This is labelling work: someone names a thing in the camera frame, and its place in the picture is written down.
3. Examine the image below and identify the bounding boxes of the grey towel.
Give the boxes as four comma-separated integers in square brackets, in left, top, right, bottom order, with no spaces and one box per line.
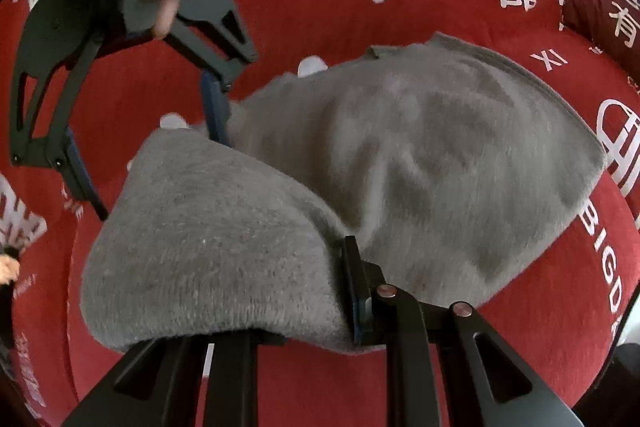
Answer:
[80,32,608,354]

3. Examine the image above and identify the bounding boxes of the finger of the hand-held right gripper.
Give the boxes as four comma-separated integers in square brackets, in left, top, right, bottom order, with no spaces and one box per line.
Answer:
[10,4,110,223]
[162,0,259,148]

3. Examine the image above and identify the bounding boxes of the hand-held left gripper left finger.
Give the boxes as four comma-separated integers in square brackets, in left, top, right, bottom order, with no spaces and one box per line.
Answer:
[60,329,287,427]

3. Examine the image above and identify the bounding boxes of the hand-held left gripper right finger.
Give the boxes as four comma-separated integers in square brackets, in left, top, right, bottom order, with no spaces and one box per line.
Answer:
[341,234,577,427]

